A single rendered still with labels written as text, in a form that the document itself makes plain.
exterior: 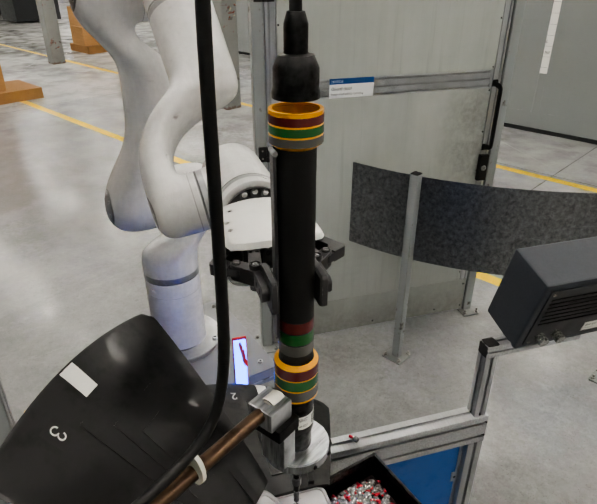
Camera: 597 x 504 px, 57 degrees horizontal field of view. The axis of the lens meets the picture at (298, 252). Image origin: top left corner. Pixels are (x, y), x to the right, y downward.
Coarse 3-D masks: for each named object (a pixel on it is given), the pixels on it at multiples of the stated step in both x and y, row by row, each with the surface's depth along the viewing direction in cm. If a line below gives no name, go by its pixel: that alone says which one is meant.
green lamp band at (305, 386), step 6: (276, 378) 53; (312, 378) 52; (282, 384) 52; (288, 384) 52; (294, 384) 52; (300, 384) 52; (306, 384) 52; (312, 384) 53; (288, 390) 52; (294, 390) 52; (300, 390) 52; (306, 390) 52
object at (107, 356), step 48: (144, 336) 57; (48, 384) 49; (144, 384) 54; (192, 384) 57; (96, 432) 49; (144, 432) 51; (192, 432) 54; (0, 480) 43; (48, 480) 45; (96, 480) 48; (144, 480) 50; (240, 480) 54
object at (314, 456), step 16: (256, 400) 52; (288, 400) 52; (272, 416) 50; (288, 416) 52; (272, 432) 51; (288, 432) 52; (320, 432) 59; (272, 448) 55; (288, 448) 54; (320, 448) 57; (272, 464) 57; (288, 464) 55; (304, 464) 56; (320, 464) 57
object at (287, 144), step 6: (270, 138) 42; (276, 138) 41; (318, 138) 41; (276, 144) 41; (282, 144) 41; (288, 144) 41; (294, 144) 41; (300, 144) 41; (306, 144) 41; (312, 144) 41; (318, 144) 41
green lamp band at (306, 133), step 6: (270, 126) 41; (270, 132) 41; (276, 132) 41; (282, 132) 40; (288, 132) 40; (294, 132) 40; (300, 132) 40; (306, 132) 40; (312, 132) 41; (318, 132) 41; (294, 138) 40; (300, 138) 40
